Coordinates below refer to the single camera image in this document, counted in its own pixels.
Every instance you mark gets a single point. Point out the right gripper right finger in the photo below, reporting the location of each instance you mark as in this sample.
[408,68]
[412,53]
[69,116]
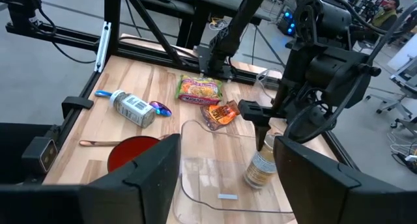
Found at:
[325,198]

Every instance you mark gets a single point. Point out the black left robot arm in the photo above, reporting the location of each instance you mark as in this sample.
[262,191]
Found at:
[228,38]

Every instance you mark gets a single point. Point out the white power strip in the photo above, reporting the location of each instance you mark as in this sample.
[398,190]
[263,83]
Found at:
[411,158]

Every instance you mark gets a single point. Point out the blue lit computer tower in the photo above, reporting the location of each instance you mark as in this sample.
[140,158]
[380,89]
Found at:
[288,25]

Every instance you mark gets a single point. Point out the large black object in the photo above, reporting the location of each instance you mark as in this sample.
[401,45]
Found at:
[16,152]

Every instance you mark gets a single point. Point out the lime chili shrimp ramen packet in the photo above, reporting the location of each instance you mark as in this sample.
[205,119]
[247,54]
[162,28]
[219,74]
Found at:
[198,90]

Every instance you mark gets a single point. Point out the long rose gold spoon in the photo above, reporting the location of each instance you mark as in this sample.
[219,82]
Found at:
[97,143]

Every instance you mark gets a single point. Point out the red and black bowl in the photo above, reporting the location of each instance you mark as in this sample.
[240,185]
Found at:
[130,152]

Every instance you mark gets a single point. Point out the white strip on frame post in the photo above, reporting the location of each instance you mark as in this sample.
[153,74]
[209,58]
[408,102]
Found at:
[102,45]

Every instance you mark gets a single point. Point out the black frame clip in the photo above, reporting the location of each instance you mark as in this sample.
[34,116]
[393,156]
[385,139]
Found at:
[76,103]

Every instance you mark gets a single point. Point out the spice jar white label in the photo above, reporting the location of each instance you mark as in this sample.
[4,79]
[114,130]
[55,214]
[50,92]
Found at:
[133,108]

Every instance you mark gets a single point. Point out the iridescent blue purple spoon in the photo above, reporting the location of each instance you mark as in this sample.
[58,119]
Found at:
[161,109]

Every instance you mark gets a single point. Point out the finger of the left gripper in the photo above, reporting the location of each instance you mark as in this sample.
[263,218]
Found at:
[257,113]

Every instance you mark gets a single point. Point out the orange taco seasoning packet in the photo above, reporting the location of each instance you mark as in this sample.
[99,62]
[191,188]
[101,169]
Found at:
[220,115]

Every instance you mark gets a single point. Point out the person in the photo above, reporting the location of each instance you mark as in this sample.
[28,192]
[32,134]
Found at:
[386,17]

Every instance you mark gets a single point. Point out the small black camera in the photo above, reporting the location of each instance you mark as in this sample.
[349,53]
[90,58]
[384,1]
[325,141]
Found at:
[40,154]

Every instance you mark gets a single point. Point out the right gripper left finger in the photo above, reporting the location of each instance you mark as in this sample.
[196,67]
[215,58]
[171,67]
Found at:
[130,198]

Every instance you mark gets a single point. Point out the clear bin with bottom sticker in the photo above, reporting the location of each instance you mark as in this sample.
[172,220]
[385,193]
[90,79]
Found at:
[211,185]

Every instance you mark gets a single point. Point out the clear plastic bin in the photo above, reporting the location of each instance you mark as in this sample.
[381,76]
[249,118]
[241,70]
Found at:
[270,82]

